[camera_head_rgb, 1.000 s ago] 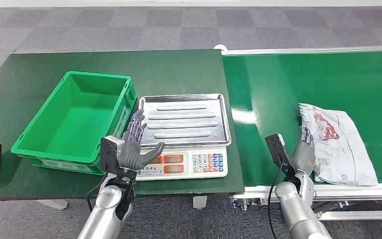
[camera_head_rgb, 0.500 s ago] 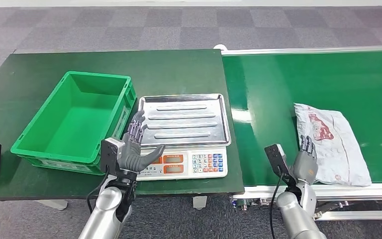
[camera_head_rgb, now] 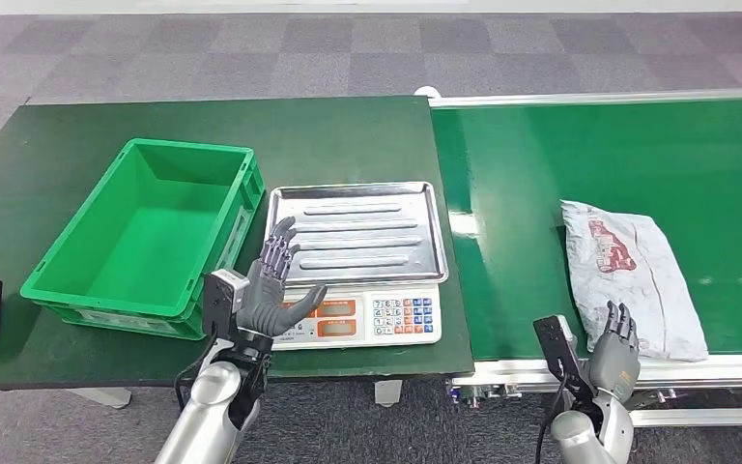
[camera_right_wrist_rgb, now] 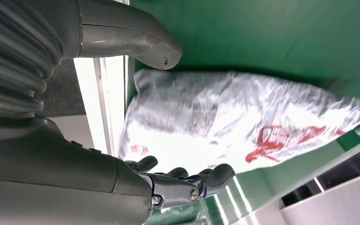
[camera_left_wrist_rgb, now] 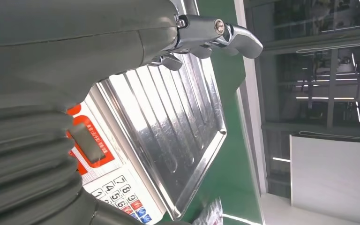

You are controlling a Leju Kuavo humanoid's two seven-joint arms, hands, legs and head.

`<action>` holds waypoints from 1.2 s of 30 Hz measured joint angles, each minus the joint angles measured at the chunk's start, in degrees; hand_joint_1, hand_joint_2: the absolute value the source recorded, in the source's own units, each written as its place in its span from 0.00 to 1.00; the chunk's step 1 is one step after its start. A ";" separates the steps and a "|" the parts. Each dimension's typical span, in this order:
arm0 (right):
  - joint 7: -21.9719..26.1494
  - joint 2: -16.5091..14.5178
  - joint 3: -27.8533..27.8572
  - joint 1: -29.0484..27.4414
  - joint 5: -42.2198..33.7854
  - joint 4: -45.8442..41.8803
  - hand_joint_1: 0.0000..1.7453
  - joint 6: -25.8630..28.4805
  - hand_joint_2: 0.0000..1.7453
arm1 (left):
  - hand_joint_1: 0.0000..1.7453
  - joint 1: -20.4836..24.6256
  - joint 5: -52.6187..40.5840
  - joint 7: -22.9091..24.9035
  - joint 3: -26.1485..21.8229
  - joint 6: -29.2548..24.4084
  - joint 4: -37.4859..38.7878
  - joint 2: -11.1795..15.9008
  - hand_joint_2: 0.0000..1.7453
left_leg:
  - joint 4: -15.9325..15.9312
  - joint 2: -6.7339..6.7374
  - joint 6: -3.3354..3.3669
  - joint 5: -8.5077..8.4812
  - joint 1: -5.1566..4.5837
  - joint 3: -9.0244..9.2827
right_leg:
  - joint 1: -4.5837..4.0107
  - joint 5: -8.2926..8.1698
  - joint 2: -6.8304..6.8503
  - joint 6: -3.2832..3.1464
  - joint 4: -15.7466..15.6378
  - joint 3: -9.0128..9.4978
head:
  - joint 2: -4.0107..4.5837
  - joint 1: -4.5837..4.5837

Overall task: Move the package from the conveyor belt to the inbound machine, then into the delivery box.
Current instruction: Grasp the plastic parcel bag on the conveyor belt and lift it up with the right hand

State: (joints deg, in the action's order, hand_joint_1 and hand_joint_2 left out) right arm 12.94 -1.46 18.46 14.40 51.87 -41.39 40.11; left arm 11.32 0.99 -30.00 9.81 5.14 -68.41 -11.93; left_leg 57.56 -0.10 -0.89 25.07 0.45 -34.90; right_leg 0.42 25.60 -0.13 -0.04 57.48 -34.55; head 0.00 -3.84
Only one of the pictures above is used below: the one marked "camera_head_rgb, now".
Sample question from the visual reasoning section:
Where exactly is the white table foot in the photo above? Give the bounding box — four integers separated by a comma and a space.
67, 387, 132, 410
374, 380, 404, 409

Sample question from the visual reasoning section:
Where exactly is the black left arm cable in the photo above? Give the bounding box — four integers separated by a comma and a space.
173, 326, 218, 411

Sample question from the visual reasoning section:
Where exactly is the dark green table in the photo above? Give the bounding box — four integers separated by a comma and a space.
0, 96, 476, 392

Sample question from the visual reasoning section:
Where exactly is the green plastic crate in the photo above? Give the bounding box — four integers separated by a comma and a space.
19, 137, 266, 341

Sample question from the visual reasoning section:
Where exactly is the white electronic scale body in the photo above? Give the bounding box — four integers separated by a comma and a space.
271, 282, 443, 352

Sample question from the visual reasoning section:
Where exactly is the grey poly mailer package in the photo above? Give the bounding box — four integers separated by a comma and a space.
559, 199, 710, 363

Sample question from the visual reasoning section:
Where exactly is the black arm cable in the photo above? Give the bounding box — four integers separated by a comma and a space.
173, 326, 218, 411
535, 374, 571, 464

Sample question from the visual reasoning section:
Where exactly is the green conveyor belt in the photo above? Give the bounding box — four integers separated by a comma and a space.
414, 86, 742, 429

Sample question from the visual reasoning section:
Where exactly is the steel scale tray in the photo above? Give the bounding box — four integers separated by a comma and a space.
264, 182, 450, 287

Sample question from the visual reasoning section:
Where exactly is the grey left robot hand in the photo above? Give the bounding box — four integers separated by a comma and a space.
238, 216, 328, 338

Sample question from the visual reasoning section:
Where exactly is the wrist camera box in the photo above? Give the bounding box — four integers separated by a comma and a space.
202, 269, 250, 340
532, 314, 597, 413

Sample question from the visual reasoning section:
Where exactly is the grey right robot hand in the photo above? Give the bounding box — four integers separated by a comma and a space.
585, 301, 642, 405

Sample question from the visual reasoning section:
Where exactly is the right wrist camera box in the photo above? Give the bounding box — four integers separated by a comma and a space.
532, 314, 597, 413

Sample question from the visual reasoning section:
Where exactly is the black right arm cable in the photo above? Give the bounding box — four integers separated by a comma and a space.
535, 374, 571, 464

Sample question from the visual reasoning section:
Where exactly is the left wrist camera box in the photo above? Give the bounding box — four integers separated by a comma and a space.
202, 269, 250, 340

